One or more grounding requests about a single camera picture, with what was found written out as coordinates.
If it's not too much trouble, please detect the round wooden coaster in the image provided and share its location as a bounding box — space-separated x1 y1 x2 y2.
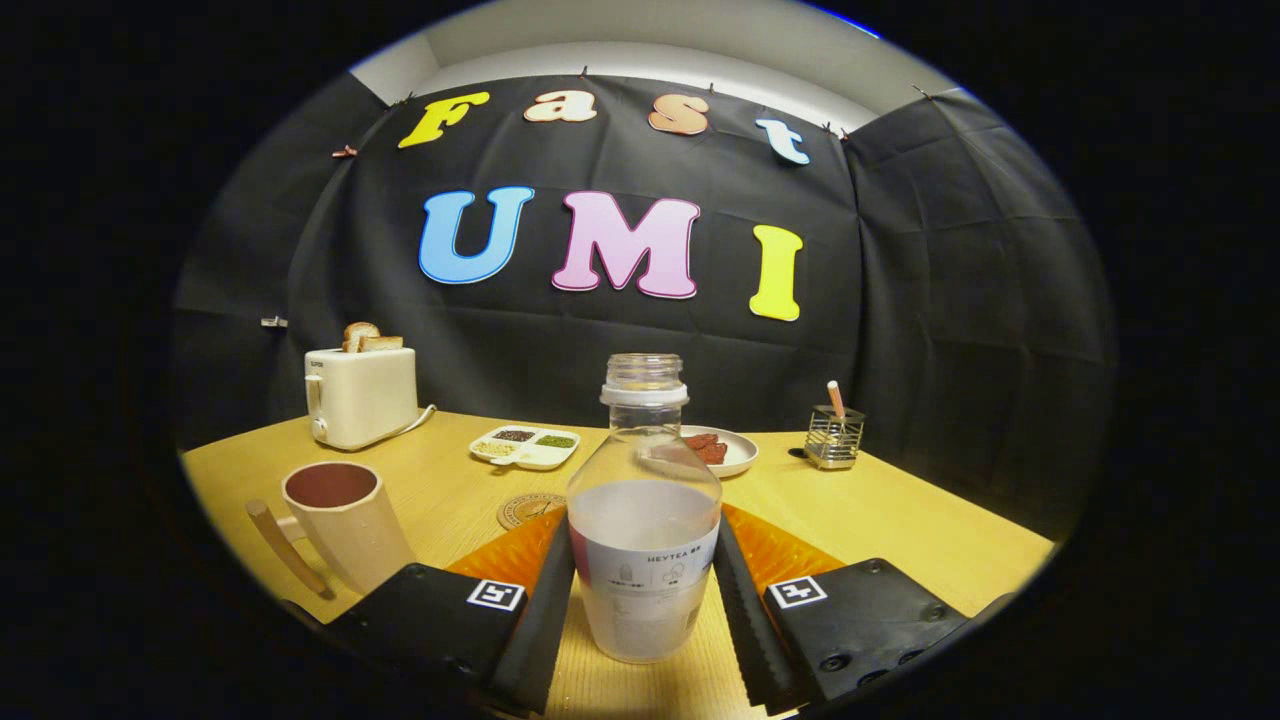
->
497 492 568 531

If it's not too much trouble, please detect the divided white snack tray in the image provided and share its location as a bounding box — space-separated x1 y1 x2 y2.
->
469 425 581 471

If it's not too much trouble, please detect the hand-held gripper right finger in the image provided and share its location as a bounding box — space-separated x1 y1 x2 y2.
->
712 503 1011 716

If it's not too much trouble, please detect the cream cup with wooden handle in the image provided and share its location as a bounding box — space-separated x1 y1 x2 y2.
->
245 461 416 601

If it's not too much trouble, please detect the metal wire holder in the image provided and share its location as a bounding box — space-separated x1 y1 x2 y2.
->
803 405 866 471

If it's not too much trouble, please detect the cream toaster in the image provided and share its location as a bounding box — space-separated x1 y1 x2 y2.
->
304 346 421 451

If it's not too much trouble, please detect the wooden table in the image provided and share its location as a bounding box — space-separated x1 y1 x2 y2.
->
178 410 1058 720

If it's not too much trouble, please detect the round white plate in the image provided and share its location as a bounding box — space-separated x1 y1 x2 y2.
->
680 425 760 479

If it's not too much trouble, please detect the black backdrop cloth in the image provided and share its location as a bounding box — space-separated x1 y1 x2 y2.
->
170 70 1116 541

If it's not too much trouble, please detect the clear juice bottle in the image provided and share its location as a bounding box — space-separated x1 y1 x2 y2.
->
566 353 723 664

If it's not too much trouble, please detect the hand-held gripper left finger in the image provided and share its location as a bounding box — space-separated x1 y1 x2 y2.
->
285 505 579 716

